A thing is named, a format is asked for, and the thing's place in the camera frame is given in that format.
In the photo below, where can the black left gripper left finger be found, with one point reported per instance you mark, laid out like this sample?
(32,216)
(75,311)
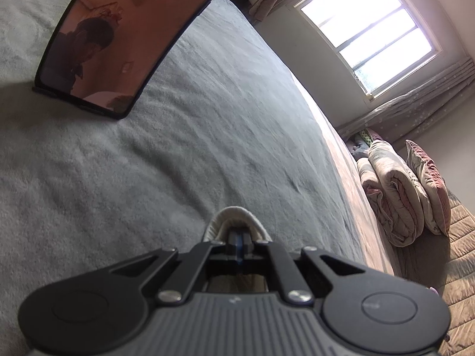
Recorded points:
(202,263)

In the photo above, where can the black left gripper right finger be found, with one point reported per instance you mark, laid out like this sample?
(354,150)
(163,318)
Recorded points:
(271,261)

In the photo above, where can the white cloth garment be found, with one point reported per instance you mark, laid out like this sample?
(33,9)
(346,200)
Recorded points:
(229,219)

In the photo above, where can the folded pink beige quilt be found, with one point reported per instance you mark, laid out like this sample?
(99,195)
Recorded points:
(397,198)

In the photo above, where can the grey bed blanket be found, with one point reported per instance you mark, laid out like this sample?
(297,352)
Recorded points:
(223,122)

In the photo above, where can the quilted beige headboard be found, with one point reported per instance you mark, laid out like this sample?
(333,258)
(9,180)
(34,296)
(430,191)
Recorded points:
(446,263)

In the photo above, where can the pink beige pillow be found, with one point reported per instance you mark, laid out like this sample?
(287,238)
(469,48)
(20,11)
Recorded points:
(434,185)

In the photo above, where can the grey patterned curtain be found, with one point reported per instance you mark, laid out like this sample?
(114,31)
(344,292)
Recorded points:
(408,115)

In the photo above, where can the black framed mirror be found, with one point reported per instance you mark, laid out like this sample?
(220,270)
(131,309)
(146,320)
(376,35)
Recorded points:
(103,52)

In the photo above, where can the window with bars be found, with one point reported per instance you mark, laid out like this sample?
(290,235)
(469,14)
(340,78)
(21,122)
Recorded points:
(380,42)

